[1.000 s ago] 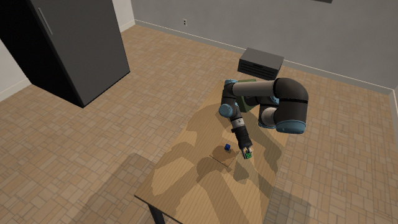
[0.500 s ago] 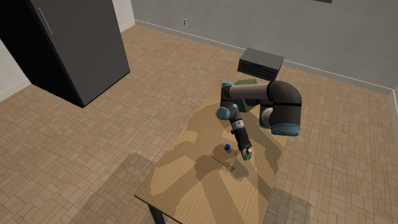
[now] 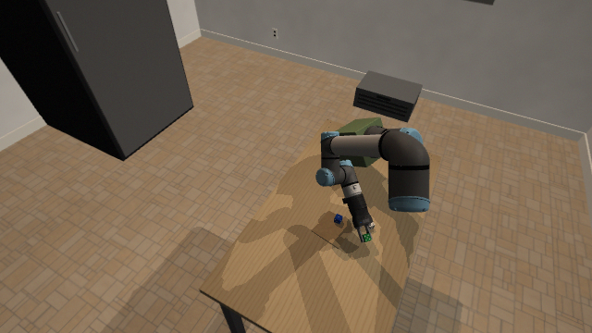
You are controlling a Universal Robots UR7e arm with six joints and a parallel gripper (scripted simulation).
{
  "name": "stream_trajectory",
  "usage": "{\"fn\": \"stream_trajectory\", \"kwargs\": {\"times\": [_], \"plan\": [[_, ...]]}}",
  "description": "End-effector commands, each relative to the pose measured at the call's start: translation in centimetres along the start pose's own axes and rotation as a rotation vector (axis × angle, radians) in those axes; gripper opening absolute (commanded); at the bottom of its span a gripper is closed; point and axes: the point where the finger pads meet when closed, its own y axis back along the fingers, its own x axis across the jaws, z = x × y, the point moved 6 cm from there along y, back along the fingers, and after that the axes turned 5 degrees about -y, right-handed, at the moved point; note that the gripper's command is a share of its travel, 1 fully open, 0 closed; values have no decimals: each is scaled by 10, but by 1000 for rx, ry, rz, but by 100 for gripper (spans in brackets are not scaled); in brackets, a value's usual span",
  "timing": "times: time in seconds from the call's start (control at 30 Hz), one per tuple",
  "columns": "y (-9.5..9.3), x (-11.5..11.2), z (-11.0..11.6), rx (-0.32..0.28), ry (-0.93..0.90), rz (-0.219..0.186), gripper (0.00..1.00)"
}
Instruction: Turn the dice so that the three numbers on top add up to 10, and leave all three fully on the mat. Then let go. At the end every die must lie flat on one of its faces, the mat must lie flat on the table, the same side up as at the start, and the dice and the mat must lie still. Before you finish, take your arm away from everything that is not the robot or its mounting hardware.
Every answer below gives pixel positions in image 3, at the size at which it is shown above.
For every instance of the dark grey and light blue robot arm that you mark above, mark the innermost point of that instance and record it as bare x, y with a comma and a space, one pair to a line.
408, 163

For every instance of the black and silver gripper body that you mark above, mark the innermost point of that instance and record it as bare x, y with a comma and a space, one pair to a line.
357, 205

